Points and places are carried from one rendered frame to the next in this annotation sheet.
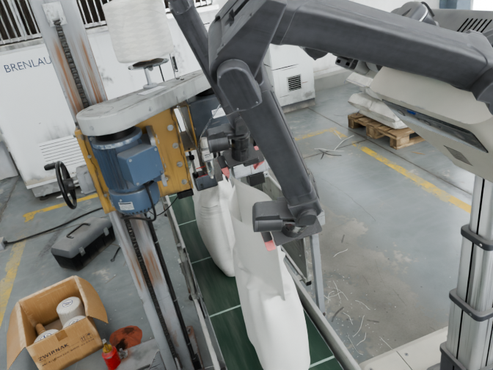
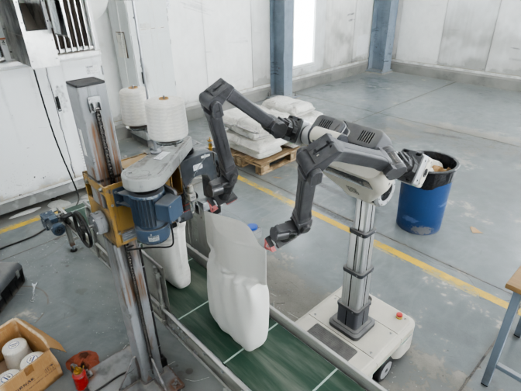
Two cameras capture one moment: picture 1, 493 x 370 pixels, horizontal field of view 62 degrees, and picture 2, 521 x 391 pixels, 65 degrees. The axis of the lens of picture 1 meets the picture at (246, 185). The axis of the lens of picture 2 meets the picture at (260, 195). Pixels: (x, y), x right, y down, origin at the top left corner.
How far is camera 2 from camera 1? 0.90 m
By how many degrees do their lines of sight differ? 25
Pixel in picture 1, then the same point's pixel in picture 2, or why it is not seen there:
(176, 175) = not seen: hidden behind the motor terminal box
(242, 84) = (319, 177)
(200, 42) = (221, 132)
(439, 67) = (374, 164)
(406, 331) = (303, 305)
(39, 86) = not seen: outside the picture
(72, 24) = (105, 110)
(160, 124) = not seen: hidden behind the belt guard
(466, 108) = (365, 170)
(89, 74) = (112, 144)
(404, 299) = (296, 285)
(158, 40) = (184, 127)
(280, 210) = (289, 227)
